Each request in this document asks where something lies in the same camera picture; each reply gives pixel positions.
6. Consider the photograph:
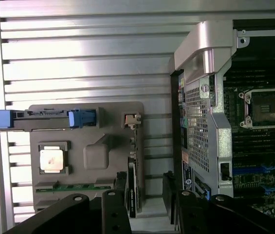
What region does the black chassis switch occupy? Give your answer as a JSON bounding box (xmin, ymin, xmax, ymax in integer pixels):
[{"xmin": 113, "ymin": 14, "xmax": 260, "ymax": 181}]
[{"xmin": 220, "ymin": 162, "xmax": 232, "ymax": 181}]

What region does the green motherboard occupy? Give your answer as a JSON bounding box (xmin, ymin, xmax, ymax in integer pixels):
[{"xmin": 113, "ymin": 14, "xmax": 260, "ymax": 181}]
[{"xmin": 222, "ymin": 70, "xmax": 275, "ymax": 221}]

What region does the open grey PC case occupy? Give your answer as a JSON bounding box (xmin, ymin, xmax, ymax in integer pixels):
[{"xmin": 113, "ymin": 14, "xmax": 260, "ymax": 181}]
[{"xmin": 168, "ymin": 20, "xmax": 275, "ymax": 221}]

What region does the CPU socket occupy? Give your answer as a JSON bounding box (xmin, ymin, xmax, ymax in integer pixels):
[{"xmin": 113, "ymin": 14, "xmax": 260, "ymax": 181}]
[{"xmin": 238, "ymin": 87, "xmax": 275, "ymax": 129}]

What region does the green RAM stick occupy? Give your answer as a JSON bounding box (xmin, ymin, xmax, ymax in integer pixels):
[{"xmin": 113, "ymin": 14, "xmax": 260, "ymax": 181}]
[{"xmin": 35, "ymin": 184, "xmax": 115, "ymax": 194}]

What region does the blue expansion slot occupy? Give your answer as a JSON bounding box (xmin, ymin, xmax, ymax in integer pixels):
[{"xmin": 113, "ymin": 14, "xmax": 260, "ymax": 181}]
[{"xmin": 233, "ymin": 165, "xmax": 275, "ymax": 176}]

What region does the silver CPU chip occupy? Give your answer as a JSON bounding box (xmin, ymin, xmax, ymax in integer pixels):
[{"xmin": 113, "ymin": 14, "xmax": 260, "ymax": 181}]
[{"xmin": 39, "ymin": 148, "xmax": 65, "ymax": 174}]

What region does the black service label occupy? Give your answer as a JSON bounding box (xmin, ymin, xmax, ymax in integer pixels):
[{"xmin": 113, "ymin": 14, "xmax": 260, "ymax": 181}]
[{"xmin": 181, "ymin": 160, "xmax": 194, "ymax": 191}]

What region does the grey plastic parts rack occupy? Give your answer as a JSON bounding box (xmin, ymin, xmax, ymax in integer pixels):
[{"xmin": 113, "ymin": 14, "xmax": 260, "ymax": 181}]
[{"xmin": 29, "ymin": 101, "xmax": 146, "ymax": 221}]

